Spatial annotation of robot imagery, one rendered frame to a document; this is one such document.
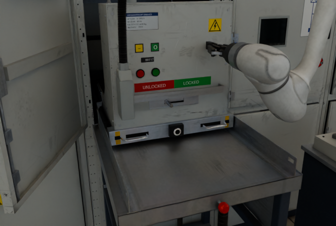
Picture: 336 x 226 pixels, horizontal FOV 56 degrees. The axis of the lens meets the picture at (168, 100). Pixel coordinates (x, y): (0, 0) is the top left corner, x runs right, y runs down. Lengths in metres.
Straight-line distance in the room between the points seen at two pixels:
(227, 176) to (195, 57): 0.47
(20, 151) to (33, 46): 0.34
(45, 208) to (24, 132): 0.69
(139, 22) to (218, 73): 0.39
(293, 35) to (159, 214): 1.22
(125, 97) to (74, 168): 0.61
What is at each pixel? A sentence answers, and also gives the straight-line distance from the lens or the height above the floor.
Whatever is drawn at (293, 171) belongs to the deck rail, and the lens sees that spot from 1.14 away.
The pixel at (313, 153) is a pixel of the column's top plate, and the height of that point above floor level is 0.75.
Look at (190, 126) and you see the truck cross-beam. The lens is 1.32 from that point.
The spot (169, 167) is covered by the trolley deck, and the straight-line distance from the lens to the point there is 1.13.
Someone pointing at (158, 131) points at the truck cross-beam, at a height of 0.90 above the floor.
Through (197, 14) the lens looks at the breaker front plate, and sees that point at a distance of 1.24.
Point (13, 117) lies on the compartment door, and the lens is 1.03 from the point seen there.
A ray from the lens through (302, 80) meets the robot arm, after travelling 1.02.
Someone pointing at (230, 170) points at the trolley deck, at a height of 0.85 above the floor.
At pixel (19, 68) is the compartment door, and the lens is 1.02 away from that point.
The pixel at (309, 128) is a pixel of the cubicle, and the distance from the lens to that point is 2.09.
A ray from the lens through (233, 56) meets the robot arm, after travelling 1.00.
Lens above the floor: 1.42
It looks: 19 degrees down
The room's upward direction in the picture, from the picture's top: 1 degrees counter-clockwise
